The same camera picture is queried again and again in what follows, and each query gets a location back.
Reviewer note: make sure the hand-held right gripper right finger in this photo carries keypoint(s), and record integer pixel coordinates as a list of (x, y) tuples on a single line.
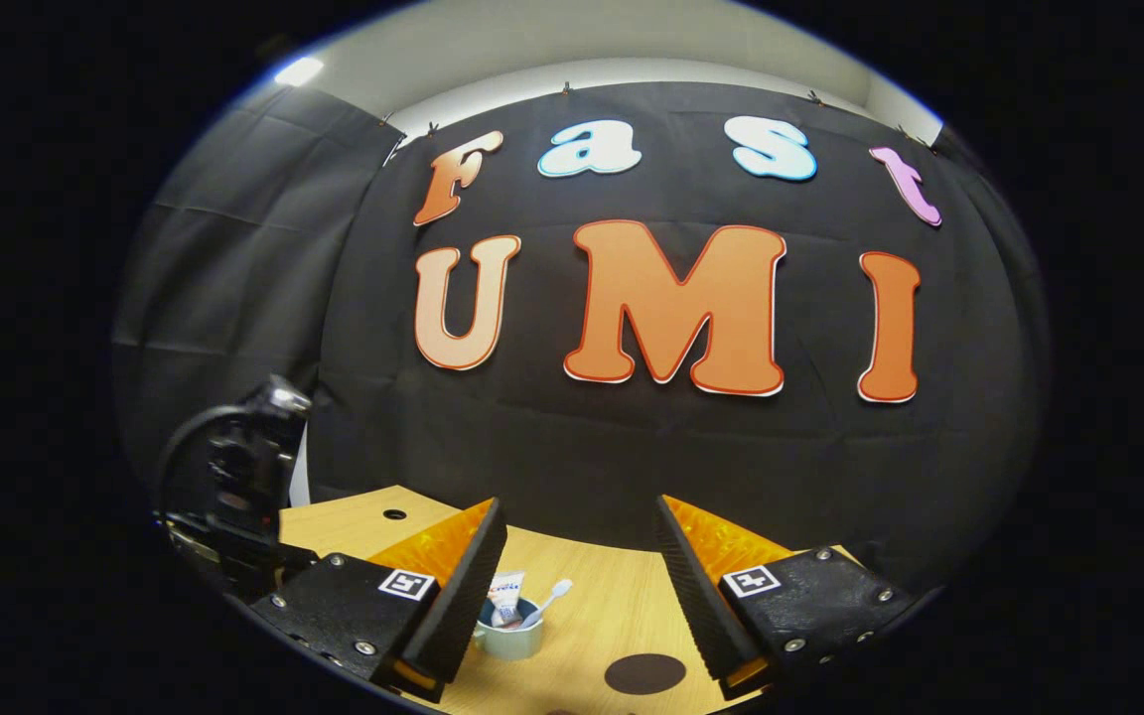
[(696, 606)]

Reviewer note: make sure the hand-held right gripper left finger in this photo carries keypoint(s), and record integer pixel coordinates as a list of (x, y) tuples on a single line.
[(463, 606)]

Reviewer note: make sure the white toothpaste tube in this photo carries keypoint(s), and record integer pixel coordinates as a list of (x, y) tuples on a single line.
[(505, 596)]

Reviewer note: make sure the dark round coaster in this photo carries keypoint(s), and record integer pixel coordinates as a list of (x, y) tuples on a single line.
[(644, 674)]

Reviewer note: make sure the white toothbrush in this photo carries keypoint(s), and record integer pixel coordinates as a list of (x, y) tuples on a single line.
[(550, 596)]

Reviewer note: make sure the wooden desktop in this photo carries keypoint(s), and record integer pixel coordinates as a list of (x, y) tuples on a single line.
[(602, 616)]

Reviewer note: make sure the black backdrop cloth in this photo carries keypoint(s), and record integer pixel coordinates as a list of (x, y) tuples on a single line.
[(592, 447)]

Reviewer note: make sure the ceiling light strip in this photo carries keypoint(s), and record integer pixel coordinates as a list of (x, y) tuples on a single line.
[(299, 71)]

